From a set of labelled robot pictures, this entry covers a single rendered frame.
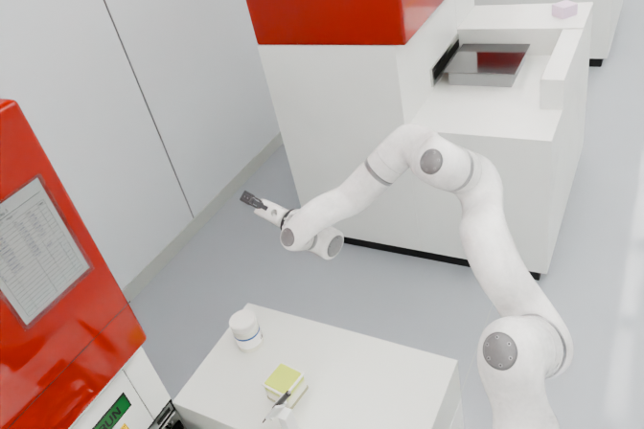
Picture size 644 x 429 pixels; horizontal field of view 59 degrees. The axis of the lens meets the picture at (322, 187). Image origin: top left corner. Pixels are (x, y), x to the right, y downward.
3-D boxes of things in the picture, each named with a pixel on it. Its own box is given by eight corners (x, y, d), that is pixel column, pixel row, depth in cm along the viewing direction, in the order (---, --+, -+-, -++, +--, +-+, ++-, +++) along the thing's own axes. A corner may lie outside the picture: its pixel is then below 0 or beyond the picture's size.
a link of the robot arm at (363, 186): (364, 181, 129) (286, 260, 143) (400, 184, 142) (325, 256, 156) (344, 152, 133) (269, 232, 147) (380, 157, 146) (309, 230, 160)
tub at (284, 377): (267, 400, 138) (261, 383, 134) (287, 377, 142) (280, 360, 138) (291, 414, 133) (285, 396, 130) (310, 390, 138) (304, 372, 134)
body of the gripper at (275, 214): (276, 230, 153) (249, 214, 159) (296, 239, 161) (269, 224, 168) (290, 206, 153) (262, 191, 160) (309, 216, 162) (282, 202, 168)
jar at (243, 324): (233, 349, 153) (223, 326, 148) (247, 329, 158) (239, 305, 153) (255, 356, 150) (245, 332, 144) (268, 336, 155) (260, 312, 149)
